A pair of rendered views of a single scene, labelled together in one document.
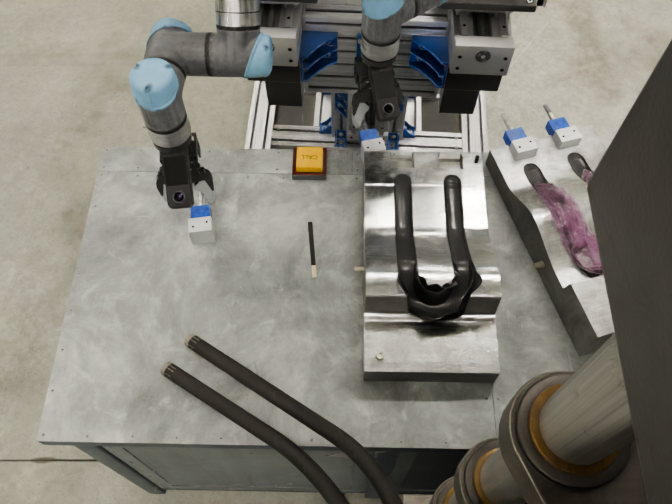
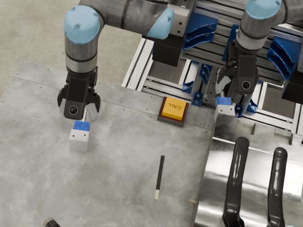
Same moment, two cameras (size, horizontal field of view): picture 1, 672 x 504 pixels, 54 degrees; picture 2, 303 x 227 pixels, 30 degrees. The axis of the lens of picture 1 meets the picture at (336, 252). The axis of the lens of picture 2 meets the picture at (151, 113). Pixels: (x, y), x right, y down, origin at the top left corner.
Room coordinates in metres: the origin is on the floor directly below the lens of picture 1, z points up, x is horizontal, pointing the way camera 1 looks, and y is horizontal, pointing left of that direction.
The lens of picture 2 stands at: (-0.08, 0.04, 2.16)
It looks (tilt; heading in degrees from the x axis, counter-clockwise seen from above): 54 degrees down; 5
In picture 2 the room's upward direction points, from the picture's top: 11 degrees clockwise
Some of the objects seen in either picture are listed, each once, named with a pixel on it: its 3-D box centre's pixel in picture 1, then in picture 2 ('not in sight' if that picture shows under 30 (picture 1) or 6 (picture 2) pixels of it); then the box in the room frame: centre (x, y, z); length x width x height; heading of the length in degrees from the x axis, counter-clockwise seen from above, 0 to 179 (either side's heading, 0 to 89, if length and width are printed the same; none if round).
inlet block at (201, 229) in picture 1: (201, 212); (81, 126); (0.78, 0.30, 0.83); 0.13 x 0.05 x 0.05; 8
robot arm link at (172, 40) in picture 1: (177, 53); (103, 6); (0.86, 0.28, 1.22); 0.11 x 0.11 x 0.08; 88
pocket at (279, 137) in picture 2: (449, 165); (281, 139); (0.88, -0.25, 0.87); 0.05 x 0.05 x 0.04; 89
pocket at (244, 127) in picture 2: (401, 164); (244, 129); (0.88, -0.15, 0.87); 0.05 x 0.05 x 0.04; 89
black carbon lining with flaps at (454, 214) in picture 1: (434, 237); (257, 191); (0.67, -0.20, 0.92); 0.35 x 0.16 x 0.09; 179
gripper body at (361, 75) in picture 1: (376, 69); (243, 53); (0.98, -0.08, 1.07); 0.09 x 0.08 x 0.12; 12
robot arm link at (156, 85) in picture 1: (158, 94); (81, 32); (0.77, 0.30, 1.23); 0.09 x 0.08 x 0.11; 178
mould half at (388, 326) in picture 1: (426, 255); (248, 204); (0.65, -0.19, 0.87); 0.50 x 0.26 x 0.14; 179
